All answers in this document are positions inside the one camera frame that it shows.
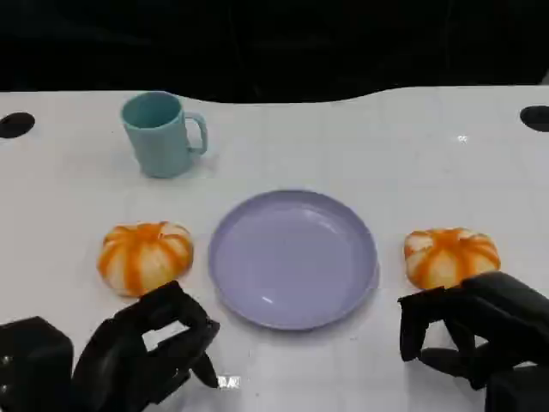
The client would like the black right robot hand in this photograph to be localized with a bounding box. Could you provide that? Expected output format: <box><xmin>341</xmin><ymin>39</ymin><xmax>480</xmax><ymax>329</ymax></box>
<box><xmin>397</xmin><ymin>270</ymin><xmax>549</xmax><ymax>390</ymax></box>

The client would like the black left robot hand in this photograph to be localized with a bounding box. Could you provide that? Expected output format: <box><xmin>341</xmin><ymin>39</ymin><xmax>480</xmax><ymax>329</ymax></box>
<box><xmin>70</xmin><ymin>281</ymin><xmax>220</xmax><ymax>412</ymax></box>

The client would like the orange and white bread roll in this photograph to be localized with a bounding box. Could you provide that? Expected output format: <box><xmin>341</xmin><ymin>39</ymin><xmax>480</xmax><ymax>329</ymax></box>
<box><xmin>96</xmin><ymin>221</ymin><xmax>195</xmax><ymax>298</ymax></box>
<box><xmin>402</xmin><ymin>227</ymin><xmax>502</xmax><ymax>291</ymax></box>

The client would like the lilac plate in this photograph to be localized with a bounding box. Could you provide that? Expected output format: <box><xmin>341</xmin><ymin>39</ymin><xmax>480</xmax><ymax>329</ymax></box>
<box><xmin>208</xmin><ymin>189</ymin><xmax>381</xmax><ymax>332</ymax></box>

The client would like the black table grommet hole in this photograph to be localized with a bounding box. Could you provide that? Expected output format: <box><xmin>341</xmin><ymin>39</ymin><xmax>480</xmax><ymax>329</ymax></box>
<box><xmin>0</xmin><ymin>112</ymin><xmax>36</xmax><ymax>140</ymax></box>
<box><xmin>519</xmin><ymin>105</ymin><xmax>549</xmax><ymax>132</ymax></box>

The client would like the pale green mug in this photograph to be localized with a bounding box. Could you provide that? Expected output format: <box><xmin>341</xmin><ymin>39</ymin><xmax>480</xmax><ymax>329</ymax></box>
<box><xmin>119</xmin><ymin>90</ymin><xmax>210</xmax><ymax>179</ymax></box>

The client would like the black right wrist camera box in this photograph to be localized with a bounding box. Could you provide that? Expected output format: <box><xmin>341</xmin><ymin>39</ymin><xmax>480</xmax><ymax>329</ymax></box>
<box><xmin>484</xmin><ymin>362</ymin><xmax>549</xmax><ymax>412</ymax></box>

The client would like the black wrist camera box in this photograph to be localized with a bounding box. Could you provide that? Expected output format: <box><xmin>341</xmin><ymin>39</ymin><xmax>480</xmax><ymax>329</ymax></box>
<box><xmin>0</xmin><ymin>316</ymin><xmax>75</xmax><ymax>412</ymax></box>
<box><xmin>484</xmin><ymin>362</ymin><xmax>549</xmax><ymax>412</ymax></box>

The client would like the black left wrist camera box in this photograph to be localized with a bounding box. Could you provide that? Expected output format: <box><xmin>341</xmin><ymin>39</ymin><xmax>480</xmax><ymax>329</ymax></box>
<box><xmin>0</xmin><ymin>316</ymin><xmax>75</xmax><ymax>412</ymax></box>

